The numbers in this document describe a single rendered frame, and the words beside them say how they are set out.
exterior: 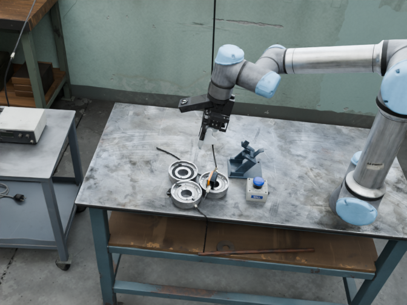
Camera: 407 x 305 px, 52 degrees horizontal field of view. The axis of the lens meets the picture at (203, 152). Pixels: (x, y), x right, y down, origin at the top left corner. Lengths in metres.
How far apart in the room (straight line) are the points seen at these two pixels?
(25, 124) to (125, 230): 0.62
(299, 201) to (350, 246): 0.36
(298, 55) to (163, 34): 1.81
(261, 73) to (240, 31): 1.74
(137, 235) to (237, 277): 0.75
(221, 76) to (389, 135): 0.48
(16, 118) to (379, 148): 1.43
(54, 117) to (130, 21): 1.14
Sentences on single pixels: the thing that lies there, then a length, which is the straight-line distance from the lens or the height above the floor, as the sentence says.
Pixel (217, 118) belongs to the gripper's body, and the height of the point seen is 1.11.
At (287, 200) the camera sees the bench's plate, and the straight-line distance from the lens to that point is 1.52.
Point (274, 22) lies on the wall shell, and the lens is 2.90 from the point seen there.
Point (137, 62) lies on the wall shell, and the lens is 3.11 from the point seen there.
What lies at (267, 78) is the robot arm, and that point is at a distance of 1.19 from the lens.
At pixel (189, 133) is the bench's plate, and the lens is 1.73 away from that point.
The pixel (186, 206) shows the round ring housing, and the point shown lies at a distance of 1.41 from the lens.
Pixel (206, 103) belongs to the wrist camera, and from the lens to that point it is 1.29.
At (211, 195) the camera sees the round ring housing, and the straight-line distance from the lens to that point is 1.45.
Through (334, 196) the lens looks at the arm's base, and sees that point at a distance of 1.53.
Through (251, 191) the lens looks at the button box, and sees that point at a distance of 1.45.
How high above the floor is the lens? 1.88
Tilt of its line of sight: 41 degrees down
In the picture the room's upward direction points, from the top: 6 degrees clockwise
